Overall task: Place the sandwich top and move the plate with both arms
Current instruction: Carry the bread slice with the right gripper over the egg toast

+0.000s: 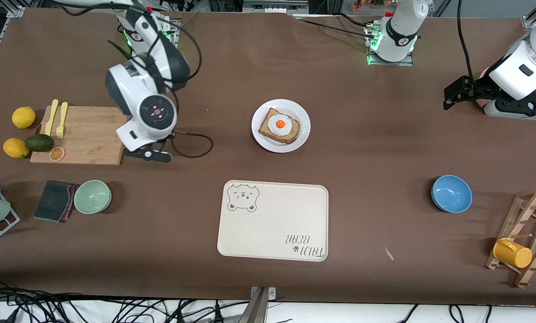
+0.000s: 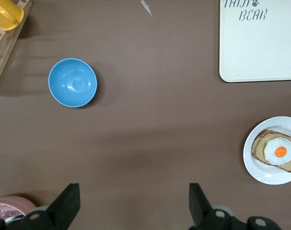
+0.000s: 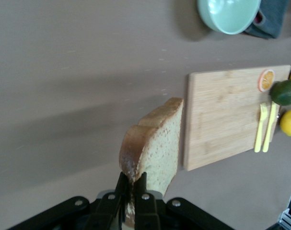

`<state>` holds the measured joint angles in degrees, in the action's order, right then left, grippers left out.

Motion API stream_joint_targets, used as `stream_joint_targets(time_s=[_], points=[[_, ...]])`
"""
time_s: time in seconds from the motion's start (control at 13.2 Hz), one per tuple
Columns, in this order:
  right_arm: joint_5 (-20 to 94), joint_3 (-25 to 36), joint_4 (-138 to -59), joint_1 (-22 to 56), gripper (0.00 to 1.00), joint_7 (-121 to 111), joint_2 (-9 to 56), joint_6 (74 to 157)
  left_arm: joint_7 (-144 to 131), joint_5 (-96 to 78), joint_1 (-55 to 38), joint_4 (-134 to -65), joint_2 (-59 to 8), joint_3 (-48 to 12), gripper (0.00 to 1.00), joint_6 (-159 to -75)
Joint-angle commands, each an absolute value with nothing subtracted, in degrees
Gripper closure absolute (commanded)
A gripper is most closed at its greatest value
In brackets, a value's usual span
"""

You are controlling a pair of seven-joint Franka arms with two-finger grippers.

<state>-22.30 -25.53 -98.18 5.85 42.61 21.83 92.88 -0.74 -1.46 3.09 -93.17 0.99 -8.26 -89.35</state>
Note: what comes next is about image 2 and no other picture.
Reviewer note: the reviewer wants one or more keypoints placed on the pink ribbed bowl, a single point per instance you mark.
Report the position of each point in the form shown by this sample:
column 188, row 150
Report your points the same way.
column 20, row 202

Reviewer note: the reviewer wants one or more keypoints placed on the grey tape scrap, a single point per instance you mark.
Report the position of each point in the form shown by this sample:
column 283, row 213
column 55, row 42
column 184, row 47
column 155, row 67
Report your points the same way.
column 147, row 8

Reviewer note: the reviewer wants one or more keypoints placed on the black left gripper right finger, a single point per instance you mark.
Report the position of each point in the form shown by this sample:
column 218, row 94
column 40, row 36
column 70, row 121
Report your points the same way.
column 199, row 210

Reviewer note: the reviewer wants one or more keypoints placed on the yellow mug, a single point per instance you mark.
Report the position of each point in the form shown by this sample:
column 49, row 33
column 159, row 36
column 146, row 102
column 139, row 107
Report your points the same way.
column 5, row 14

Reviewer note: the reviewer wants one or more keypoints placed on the cream bear print tray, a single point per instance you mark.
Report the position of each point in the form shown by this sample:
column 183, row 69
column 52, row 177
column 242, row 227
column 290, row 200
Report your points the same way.
column 255, row 48

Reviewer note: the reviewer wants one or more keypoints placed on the bread slice under egg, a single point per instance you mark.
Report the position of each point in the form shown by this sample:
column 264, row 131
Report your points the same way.
column 258, row 148

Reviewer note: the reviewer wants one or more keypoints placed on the wooden mug rack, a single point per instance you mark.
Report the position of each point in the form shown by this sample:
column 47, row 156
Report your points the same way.
column 6, row 55

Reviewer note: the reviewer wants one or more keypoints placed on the white round plate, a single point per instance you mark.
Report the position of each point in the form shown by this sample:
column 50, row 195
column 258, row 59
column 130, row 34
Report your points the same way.
column 262, row 172

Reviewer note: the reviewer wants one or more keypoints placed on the blue bowl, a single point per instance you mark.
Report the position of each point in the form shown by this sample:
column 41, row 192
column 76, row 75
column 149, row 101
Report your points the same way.
column 73, row 82

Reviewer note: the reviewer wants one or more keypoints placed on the fried egg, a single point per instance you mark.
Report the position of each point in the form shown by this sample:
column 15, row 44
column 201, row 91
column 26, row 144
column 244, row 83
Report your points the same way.
column 272, row 147

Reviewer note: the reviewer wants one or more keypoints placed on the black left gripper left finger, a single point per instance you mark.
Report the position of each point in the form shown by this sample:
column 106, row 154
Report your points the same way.
column 65, row 208

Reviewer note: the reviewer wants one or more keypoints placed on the pink crinkled wrap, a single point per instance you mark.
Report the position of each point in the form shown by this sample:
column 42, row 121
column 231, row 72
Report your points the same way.
column 7, row 210

